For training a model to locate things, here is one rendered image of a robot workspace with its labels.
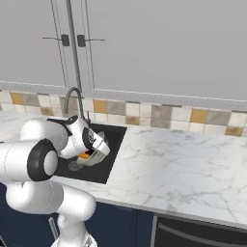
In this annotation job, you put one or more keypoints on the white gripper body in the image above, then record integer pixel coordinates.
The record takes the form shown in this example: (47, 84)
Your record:
(102, 143)

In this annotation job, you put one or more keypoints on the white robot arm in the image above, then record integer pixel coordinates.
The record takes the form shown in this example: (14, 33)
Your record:
(38, 196)

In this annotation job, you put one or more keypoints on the black sink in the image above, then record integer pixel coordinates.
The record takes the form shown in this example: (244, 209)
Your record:
(106, 151)

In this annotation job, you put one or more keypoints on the pale grey bowl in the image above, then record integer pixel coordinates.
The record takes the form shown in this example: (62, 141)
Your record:
(94, 160)

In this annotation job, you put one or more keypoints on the orange carrot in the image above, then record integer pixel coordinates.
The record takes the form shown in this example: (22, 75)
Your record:
(84, 156)

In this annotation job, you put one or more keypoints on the grey curved tap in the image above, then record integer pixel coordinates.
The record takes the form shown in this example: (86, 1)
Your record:
(68, 96)

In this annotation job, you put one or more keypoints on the navy base cupboard door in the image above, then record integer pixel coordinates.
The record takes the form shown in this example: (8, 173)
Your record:
(19, 228)
(119, 226)

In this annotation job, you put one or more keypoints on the black dishwasher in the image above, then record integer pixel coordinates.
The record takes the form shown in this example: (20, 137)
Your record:
(199, 236)

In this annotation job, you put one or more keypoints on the grey wall cupboard door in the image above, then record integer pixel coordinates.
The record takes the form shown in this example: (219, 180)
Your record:
(29, 58)
(167, 48)

